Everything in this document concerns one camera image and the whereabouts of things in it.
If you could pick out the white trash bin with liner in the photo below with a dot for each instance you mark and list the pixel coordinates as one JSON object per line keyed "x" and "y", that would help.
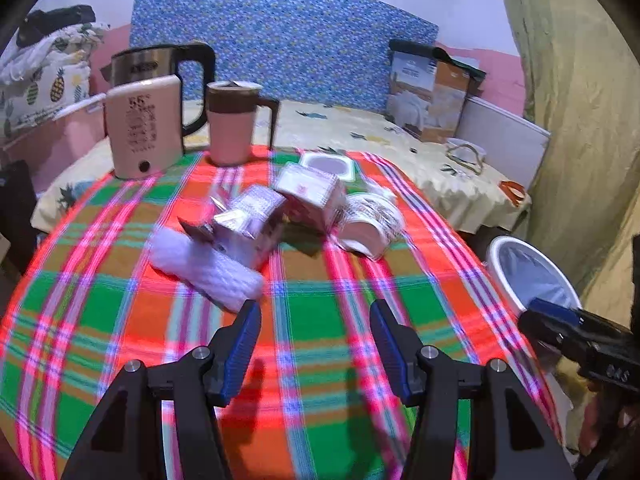
{"x": 523, "y": 273}

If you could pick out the black bag on pile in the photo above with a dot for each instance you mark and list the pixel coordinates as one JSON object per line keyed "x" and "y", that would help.
{"x": 39, "y": 23}

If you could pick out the rope handle bag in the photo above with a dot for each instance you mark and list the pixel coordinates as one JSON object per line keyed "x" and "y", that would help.
{"x": 466, "y": 154}

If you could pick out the pineapple print pillow pile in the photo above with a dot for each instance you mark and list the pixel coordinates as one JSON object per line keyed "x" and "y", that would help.
{"x": 39, "y": 80}

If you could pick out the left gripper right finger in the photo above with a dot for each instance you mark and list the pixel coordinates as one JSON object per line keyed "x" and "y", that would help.
{"x": 509, "y": 438}

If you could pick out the white radiator panel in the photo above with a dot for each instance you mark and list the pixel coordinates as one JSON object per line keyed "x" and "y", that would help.
{"x": 513, "y": 145}

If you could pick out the white patterned paper cup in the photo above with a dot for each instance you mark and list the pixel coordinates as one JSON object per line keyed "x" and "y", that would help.
{"x": 369, "y": 224}

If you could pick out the red green plaid tablecloth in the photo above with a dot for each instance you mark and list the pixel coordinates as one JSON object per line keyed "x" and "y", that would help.
{"x": 315, "y": 403}

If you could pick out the blue patterned headboard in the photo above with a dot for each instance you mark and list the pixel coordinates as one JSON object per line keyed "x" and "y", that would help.
{"x": 320, "y": 51}

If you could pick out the white foam fruit net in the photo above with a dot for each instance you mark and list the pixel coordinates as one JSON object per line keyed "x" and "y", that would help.
{"x": 213, "y": 274}

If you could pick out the right hand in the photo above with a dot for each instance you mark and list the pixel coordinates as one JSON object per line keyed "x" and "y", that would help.
{"x": 595, "y": 419}

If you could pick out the white pink milk carton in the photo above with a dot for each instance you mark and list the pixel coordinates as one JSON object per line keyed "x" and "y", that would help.
{"x": 314, "y": 198}

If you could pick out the beige thermos box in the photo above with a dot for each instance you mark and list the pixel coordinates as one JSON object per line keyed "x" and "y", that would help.
{"x": 145, "y": 131}

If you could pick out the cardboard quilt box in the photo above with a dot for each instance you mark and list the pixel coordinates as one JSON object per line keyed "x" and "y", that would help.
{"x": 428, "y": 90}

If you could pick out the stainless steel electric kettle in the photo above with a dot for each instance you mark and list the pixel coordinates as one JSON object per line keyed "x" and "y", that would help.
{"x": 157, "y": 67}

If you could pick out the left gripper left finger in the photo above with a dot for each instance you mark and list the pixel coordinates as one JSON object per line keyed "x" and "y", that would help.
{"x": 123, "y": 437}

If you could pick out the pink brown lidded mug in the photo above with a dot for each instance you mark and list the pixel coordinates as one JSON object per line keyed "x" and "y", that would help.
{"x": 231, "y": 108}

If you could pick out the orange object on bed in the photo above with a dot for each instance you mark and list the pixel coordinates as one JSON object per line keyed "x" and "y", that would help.
{"x": 513, "y": 191}

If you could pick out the white yogurt cup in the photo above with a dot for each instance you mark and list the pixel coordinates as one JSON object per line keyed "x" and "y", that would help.
{"x": 340, "y": 166}

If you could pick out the olive green curtain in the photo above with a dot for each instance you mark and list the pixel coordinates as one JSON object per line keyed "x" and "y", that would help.
{"x": 582, "y": 85}

